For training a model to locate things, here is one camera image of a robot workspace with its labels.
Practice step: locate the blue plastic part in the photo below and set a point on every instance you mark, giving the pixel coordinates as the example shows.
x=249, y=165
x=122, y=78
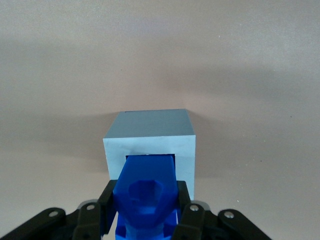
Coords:
x=147, y=175

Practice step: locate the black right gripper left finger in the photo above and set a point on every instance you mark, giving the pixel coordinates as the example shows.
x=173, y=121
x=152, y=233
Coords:
x=87, y=222

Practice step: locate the gray cube base with cavity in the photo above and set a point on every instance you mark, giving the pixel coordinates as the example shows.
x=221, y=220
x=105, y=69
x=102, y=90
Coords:
x=150, y=125

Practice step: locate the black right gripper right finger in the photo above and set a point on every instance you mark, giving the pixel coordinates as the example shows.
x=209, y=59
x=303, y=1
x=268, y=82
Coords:
x=192, y=222

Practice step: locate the brown table cover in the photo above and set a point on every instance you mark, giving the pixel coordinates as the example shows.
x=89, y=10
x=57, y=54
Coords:
x=160, y=50

